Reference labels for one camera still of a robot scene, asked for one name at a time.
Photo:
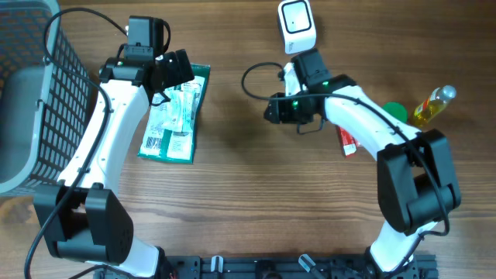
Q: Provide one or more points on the white barcode scanner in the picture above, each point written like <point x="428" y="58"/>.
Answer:
<point x="296" y="25"/>

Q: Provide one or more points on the green lid jar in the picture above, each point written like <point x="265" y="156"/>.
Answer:
<point x="397" y="110"/>

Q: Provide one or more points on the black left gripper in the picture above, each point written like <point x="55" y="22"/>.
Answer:
<point x="179" y="76"/>

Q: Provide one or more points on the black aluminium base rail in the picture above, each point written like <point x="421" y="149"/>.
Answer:
<point x="342" y="266"/>

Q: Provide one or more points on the green 3M gloves package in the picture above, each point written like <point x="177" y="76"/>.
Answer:
<point x="170" y="133"/>

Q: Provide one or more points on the red toothpaste tube pack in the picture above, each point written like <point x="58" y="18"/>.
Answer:
<point x="349" y="144"/>

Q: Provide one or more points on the grey plastic mesh basket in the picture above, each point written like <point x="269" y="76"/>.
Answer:
<point x="43" y="110"/>

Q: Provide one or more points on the yellow oil bottle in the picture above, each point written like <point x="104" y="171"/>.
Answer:
<point x="432" y="106"/>

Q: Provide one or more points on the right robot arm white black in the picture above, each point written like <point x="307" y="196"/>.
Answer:
<point x="416" y="182"/>

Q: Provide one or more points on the mint green wet wipes pack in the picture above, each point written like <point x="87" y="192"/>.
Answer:
<point x="178" y="111"/>

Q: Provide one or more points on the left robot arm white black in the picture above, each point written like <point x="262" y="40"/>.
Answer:
<point x="80" y="215"/>

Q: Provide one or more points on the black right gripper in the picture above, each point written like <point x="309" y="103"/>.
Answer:
<point x="283" y="110"/>

